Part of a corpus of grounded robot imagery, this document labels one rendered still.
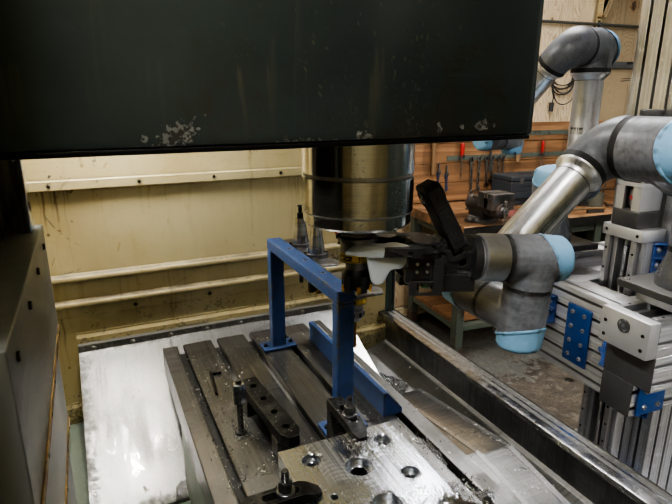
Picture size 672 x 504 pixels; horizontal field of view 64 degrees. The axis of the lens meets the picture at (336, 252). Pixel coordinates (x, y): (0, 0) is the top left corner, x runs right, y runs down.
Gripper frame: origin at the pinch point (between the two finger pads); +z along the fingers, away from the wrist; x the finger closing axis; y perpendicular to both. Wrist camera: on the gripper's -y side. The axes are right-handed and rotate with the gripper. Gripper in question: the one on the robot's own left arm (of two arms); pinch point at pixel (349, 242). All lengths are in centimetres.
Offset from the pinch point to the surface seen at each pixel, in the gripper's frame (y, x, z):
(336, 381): 37.0, 25.4, -4.6
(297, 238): 15, 64, 1
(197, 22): -26.3, -18.4, 20.3
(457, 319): 104, 218, -119
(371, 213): -6.0, -8.0, -0.9
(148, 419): 68, 64, 40
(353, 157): -13.1, -7.8, 1.9
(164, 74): -21.3, -19.2, 23.4
